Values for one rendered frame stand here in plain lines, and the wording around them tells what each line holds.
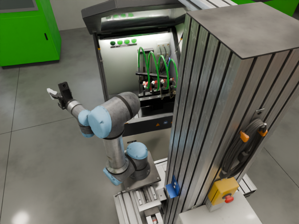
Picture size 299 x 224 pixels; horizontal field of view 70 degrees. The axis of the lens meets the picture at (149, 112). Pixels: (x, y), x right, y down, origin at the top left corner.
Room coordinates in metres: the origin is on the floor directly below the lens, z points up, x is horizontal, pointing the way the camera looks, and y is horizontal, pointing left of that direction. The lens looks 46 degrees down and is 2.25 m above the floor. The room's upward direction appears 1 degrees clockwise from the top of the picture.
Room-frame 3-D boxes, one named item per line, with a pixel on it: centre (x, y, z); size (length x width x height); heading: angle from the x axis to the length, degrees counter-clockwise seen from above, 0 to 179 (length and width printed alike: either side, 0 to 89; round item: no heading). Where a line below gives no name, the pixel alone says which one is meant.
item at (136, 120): (1.20, -0.01, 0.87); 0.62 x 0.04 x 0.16; 105
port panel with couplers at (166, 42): (1.75, -0.12, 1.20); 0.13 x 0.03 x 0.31; 105
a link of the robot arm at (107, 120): (0.58, 0.16, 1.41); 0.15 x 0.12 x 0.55; 136
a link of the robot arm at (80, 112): (0.76, 0.35, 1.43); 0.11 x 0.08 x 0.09; 46
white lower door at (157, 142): (1.19, -0.02, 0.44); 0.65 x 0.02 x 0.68; 105
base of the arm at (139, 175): (0.68, 0.07, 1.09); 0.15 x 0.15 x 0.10
